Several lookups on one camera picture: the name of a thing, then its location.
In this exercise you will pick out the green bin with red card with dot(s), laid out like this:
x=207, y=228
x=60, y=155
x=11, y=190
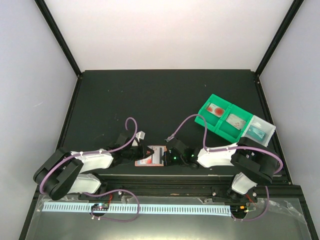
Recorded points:
x=212, y=121

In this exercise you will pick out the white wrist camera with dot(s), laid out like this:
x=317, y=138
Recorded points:
x=170, y=138
x=138, y=138

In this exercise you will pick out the left controller circuit board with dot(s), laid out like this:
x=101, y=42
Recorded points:
x=100, y=207

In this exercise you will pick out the clear white bin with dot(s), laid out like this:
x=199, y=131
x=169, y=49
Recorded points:
x=265, y=126

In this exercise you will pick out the white slotted cable duct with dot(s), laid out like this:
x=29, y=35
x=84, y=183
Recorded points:
x=153, y=209

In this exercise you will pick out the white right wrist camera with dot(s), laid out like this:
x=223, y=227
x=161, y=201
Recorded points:
x=170, y=138

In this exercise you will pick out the black corner frame post right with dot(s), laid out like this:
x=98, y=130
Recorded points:
x=282, y=29

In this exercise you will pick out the black corner frame post left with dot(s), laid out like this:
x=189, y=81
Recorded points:
x=48, y=17

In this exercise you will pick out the green middle bin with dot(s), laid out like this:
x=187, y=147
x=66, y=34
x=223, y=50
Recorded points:
x=228, y=132

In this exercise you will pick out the red white april card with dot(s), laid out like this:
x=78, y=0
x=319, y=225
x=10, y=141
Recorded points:
x=215, y=110

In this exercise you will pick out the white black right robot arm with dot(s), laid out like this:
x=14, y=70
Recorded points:
x=256, y=163

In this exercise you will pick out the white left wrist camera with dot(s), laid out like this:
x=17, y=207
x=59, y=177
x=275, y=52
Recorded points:
x=138, y=138

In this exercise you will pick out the right controller circuit board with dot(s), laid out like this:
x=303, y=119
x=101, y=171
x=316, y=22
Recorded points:
x=242, y=209

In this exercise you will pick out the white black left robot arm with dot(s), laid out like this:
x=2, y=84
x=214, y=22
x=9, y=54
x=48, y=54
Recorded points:
x=67, y=172

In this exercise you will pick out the white VIP card in bin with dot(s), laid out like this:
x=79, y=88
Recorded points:
x=236, y=121

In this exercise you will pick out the black corner frame post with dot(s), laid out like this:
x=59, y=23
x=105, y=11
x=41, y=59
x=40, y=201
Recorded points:
x=282, y=29
x=48, y=17

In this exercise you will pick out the pink leather card holder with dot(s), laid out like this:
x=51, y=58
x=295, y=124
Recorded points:
x=156, y=157

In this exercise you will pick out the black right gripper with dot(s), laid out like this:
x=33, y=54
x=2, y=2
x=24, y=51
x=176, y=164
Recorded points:
x=167, y=162

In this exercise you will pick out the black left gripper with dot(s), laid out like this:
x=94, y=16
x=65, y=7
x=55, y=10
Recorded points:
x=143, y=152

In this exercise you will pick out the teal card in clear bin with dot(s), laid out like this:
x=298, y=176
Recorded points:
x=256, y=133

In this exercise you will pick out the controller circuit board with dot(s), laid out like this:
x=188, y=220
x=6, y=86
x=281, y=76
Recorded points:
x=242, y=209
x=100, y=207

